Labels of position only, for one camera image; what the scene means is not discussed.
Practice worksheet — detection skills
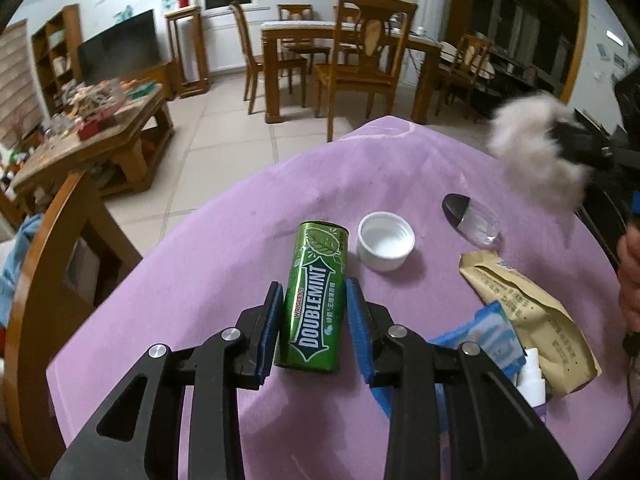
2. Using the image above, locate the white standing air conditioner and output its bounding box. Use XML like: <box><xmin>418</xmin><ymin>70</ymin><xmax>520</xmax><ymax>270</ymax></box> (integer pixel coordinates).
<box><xmin>417</xmin><ymin>0</ymin><xmax>447</xmax><ymax>41</ymax></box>

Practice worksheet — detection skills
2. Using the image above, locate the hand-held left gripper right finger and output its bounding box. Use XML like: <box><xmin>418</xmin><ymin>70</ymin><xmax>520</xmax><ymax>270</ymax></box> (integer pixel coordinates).
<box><xmin>345</xmin><ymin>276</ymin><xmax>581</xmax><ymax>480</ymax></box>

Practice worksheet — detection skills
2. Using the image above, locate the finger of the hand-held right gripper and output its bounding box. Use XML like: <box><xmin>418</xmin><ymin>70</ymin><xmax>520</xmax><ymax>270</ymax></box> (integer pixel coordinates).
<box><xmin>550</xmin><ymin>120</ymin><xmax>615</xmax><ymax>169</ymax></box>

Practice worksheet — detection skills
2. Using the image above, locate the wooden door frame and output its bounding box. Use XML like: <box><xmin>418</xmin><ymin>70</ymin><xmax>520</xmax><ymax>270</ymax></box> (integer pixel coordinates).
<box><xmin>452</xmin><ymin>0</ymin><xmax>591</xmax><ymax>106</ymax></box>

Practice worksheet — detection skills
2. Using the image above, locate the wooden dining table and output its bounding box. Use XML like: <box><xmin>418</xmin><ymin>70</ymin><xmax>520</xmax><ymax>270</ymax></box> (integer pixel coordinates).
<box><xmin>260</xmin><ymin>19</ymin><xmax>443</xmax><ymax>125</ymax></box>

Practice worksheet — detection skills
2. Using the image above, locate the white radiator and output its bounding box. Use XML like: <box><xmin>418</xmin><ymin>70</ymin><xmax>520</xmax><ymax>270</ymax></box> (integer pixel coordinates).
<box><xmin>202</xmin><ymin>7</ymin><xmax>266</xmax><ymax>73</ymax></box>

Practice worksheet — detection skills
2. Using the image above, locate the blue cloth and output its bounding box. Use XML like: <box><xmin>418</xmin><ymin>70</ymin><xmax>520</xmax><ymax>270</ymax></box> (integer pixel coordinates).
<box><xmin>0</xmin><ymin>214</ymin><xmax>45</xmax><ymax>301</ymax></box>

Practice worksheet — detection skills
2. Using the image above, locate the wooden coffee table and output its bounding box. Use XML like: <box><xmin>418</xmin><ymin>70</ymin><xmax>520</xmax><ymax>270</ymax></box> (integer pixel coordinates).
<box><xmin>10</xmin><ymin>82</ymin><xmax>176</xmax><ymax>211</ymax></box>

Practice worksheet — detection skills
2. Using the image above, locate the purple tablecloth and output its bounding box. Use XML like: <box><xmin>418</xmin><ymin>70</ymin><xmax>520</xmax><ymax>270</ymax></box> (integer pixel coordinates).
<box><xmin>46</xmin><ymin>116</ymin><xmax>636</xmax><ymax>480</ymax></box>

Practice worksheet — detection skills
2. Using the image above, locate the beige packet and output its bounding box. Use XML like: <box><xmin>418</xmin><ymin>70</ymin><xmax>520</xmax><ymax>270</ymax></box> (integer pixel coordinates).
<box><xmin>459</xmin><ymin>251</ymin><xmax>602</xmax><ymax>397</ymax></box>

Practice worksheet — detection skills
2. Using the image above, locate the clear case black cap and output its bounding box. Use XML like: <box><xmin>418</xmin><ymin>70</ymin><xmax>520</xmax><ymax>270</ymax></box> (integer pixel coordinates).
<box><xmin>442</xmin><ymin>193</ymin><xmax>502</xmax><ymax>247</ymax></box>

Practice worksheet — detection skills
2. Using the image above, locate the white bottle cap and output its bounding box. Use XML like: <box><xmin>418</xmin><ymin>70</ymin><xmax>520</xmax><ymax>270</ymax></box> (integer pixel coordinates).
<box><xmin>356</xmin><ymin>211</ymin><xmax>416</xmax><ymax>272</ymax></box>

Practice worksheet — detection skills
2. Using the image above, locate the wooden bookshelf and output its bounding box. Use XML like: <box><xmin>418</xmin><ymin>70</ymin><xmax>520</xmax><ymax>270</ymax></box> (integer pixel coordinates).
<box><xmin>31</xmin><ymin>4</ymin><xmax>83</xmax><ymax>106</ymax></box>

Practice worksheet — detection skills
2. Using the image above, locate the tall wooden stand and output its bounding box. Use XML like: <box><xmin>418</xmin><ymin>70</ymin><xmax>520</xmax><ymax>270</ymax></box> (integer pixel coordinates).
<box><xmin>165</xmin><ymin>6</ymin><xmax>211</xmax><ymax>99</ymax></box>

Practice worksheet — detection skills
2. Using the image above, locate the person's right hand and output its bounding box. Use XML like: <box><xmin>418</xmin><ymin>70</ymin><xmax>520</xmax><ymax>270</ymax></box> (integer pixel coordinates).
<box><xmin>616</xmin><ymin>225</ymin><xmax>640</xmax><ymax>333</ymax></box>

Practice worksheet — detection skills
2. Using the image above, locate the wooden dining chair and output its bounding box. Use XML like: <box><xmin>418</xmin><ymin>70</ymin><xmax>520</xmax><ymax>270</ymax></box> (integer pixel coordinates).
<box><xmin>435</xmin><ymin>34</ymin><xmax>493</xmax><ymax>121</ymax></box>
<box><xmin>229</xmin><ymin>1</ymin><xmax>308</xmax><ymax>115</ymax></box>
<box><xmin>277</xmin><ymin>4</ymin><xmax>331</xmax><ymax>68</ymax></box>

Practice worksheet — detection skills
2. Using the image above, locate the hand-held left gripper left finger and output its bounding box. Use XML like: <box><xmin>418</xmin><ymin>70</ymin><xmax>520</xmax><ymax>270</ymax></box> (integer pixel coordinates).
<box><xmin>50</xmin><ymin>280</ymin><xmax>286</xmax><ymax>480</ymax></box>

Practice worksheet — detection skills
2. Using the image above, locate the pile of coffee table clutter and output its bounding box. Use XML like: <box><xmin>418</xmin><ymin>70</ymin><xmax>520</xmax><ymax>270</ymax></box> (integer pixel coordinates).
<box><xmin>30</xmin><ymin>79</ymin><xmax>156</xmax><ymax>141</ymax></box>

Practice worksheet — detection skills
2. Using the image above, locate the white fluff ball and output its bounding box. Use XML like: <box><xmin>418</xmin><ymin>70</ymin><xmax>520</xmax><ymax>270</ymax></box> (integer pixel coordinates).
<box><xmin>487</xmin><ymin>91</ymin><xmax>593</xmax><ymax>218</ymax></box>

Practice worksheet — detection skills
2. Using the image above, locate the white spray bottle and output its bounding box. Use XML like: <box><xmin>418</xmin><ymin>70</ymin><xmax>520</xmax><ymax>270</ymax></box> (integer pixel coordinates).
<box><xmin>517</xmin><ymin>347</ymin><xmax>547</xmax><ymax>406</ymax></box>

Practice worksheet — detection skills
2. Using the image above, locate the wooden armchair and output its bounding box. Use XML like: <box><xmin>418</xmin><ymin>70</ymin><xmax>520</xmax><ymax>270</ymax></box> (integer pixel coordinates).
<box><xmin>0</xmin><ymin>170</ymin><xmax>143</xmax><ymax>431</ymax></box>

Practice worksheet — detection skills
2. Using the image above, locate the black television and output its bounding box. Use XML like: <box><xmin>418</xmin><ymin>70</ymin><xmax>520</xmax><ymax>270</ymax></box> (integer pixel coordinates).
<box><xmin>76</xmin><ymin>9</ymin><xmax>162</xmax><ymax>86</ymax></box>

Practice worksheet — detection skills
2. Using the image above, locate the green gum tin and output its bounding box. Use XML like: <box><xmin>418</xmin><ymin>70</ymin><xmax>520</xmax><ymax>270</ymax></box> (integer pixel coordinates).
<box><xmin>274</xmin><ymin>220</ymin><xmax>349</xmax><ymax>375</ymax></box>

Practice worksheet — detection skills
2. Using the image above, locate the wooden television cabinet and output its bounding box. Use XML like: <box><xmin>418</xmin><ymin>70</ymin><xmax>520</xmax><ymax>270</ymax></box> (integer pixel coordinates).
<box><xmin>145</xmin><ymin>60</ymin><xmax>177</xmax><ymax>102</ymax></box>

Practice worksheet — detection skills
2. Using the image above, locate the wide roller blind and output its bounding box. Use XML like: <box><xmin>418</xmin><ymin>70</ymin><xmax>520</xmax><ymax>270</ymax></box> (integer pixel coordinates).
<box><xmin>0</xmin><ymin>19</ymin><xmax>43</xmax><ymax>136</ymax></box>

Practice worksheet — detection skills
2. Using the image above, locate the wooden dining chair oval back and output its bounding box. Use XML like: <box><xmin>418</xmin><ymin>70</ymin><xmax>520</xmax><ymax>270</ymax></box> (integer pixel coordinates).
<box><xmin>314</xmin><ymin>0</ymin><xmax>418</xmax><ymax>143</ymax></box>

